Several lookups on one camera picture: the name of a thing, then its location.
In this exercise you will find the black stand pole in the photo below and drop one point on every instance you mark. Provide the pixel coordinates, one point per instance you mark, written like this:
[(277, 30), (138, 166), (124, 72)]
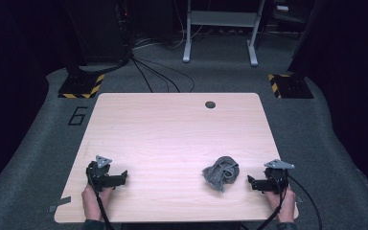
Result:
[(302, 41), (72, 38)]

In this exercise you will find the dark box with white label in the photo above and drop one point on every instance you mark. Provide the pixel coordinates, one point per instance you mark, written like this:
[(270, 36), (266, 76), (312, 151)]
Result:
[(283, 9)]

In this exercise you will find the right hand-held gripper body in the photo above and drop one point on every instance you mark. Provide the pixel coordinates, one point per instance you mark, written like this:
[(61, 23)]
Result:
[(276, 180)]

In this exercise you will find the black equipment cabinet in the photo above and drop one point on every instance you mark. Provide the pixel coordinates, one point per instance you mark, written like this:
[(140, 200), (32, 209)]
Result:
[(99, 28)]

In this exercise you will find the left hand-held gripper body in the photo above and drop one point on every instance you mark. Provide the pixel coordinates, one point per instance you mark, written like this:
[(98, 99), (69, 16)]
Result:
[(99, 172)]

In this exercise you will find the person's right hand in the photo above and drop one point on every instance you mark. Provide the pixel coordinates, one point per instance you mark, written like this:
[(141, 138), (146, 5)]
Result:
[(284, 204)]

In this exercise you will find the grey towel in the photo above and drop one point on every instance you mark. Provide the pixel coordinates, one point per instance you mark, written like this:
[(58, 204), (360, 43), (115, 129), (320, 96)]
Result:
[(220, 174)]

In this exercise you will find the white metal stand frame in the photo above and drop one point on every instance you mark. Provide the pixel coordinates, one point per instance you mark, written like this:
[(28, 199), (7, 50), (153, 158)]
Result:
[(223, 19)]

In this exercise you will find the dark curtain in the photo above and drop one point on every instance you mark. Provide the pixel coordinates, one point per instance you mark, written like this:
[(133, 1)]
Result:
[(9, 80), (354, 80)]

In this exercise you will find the black yellow striped stand base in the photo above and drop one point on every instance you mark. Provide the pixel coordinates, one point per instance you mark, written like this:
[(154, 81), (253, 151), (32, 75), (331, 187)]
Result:
[(80, 87), (292, 87)]

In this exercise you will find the person's left hand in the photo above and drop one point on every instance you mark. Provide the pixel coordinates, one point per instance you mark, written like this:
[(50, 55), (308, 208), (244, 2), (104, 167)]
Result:
[(92, 199)]

